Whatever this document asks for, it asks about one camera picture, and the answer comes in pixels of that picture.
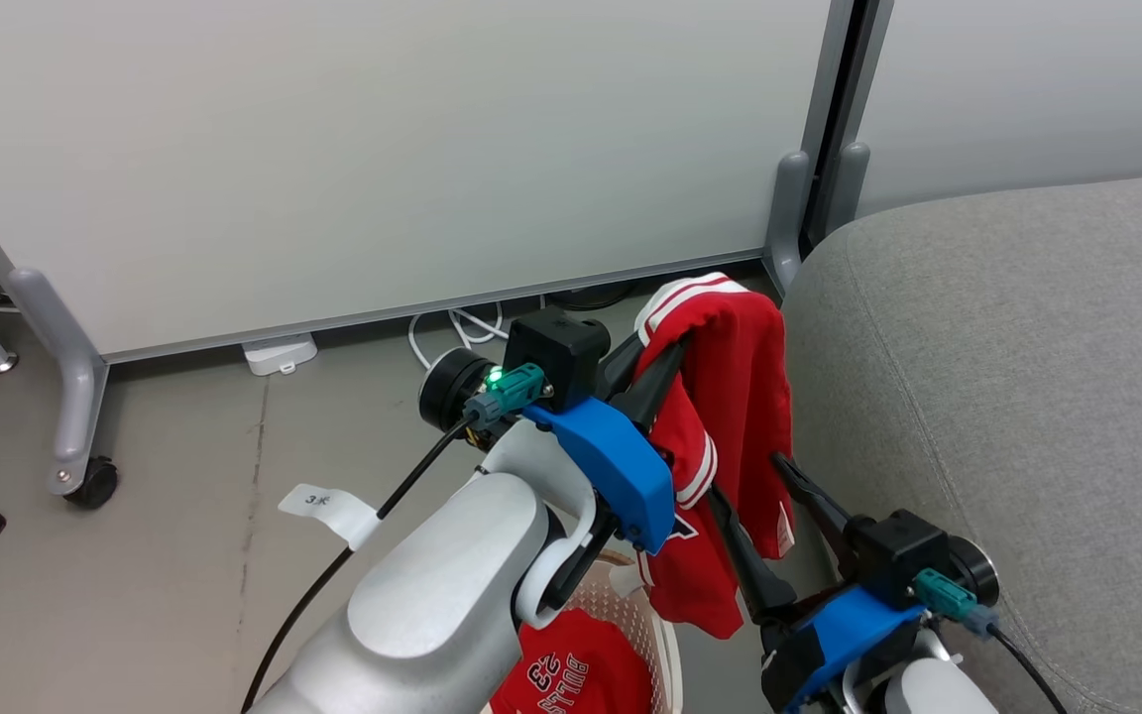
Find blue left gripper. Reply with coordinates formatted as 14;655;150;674
521;335;688;556

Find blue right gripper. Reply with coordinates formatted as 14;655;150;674
708;454;929;714

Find red shorts with white trim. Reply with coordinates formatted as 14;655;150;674
633;273;796;641

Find red Bulls 23 jersey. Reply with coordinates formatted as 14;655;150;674
489;607;653;714

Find white lattice laundry basket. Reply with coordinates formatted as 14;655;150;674
480;550;683;714

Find wide white partition panel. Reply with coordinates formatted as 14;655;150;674
0;0;855;363

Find white power adapter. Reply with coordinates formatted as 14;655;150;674
242;335;319;377

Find grey partition leg with caster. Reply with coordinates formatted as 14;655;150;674
6;266;121;511

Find black floor cable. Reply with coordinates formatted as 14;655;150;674
541;282;643;314

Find white coiled floor cable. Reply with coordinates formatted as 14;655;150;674
406;300;514;374

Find grey partition foot post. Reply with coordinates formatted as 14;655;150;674
822;142;871;241
763;151;816;295

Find white paper cable label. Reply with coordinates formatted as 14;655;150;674
279;484;380;549

